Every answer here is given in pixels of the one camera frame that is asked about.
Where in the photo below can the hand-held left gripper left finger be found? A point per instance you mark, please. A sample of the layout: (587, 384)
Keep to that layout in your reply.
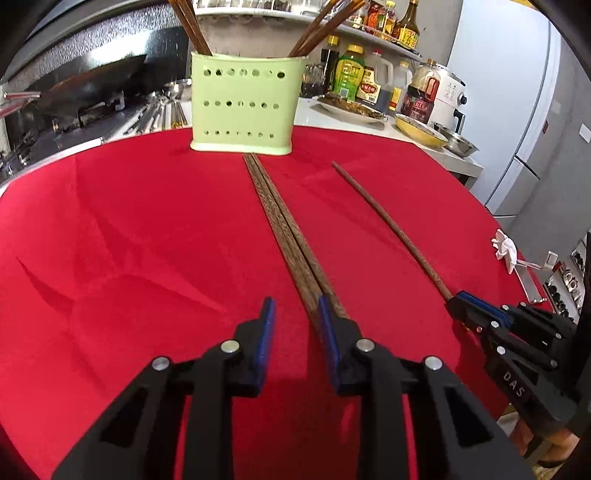
(264, 346)

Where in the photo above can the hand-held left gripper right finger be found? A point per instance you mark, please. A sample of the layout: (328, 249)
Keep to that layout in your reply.
(328, 346)

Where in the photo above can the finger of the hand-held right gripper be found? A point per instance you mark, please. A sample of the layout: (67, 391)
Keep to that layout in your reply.
(485, 308)
(466, 316)

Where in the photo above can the brown wooden chopstick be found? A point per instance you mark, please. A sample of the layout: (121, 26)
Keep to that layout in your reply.
(323, 28)
(394, 230)
(298, 240)
(186, 27)
(198, 27)
(333, 29)
(310, 30)
(192, 27)
(285, 240)

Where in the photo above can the green plastic chopstick holder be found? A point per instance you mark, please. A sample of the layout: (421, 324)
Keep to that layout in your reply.
(244, 117)

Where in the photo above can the grey metal phone stand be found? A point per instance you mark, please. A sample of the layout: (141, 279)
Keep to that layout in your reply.
(531, 286)

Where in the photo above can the white crumpled tissue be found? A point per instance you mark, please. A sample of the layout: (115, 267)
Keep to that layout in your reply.
(505, 249)

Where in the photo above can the black rack with small items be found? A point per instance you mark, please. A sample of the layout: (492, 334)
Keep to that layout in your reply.
(570, 281)

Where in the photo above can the steel bowl with food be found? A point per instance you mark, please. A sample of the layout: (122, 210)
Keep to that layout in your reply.
(459, 143)

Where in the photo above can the red tablecloth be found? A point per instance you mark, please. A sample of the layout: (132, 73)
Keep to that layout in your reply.
(138, 230)

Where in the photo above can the yellow bowl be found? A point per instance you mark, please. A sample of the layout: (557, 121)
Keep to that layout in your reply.
(418, 131)

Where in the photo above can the white refrigerator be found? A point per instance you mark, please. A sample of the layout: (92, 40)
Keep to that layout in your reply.
(503, 115)

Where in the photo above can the white air fryer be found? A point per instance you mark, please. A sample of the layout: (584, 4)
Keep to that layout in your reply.
(450, 97)

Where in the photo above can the white plastic jug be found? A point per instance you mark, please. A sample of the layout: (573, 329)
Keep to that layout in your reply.
(400, 87)

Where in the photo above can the plate of cooked food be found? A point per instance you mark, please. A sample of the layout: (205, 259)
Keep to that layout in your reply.
(348, 107)

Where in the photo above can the red-labelled oil jug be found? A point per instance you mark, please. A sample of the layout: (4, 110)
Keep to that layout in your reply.
(371, 85)

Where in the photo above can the steel drying rack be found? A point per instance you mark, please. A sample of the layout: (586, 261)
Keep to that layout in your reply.
(157, 115)

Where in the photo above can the dark glass cup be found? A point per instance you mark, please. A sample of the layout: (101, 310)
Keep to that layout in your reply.
(314, 81)

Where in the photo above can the green plastic bottle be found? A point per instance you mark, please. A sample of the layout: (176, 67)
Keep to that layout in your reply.
(348, 76)

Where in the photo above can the small steel bowl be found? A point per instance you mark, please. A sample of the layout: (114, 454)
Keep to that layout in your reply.
(178, 87)

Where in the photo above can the slim dark soy sauce bottle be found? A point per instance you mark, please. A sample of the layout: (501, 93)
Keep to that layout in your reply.
(330, 64)

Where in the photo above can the dark yellow-labelled sauce bottle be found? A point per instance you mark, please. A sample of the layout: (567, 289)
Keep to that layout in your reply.
(407, 27)

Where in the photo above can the black gas stove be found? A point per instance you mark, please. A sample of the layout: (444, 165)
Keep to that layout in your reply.
(55, 138)

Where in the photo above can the small yellow oil bottle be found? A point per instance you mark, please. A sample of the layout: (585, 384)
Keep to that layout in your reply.
(390, 16)

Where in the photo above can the red seasoning packet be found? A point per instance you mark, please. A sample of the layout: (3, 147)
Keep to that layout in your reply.
(373, 14)

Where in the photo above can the black wok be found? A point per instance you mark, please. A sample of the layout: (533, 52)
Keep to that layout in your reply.
(92, 78)

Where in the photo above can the white wall shelf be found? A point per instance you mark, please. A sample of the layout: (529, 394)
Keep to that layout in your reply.
(351, 33)

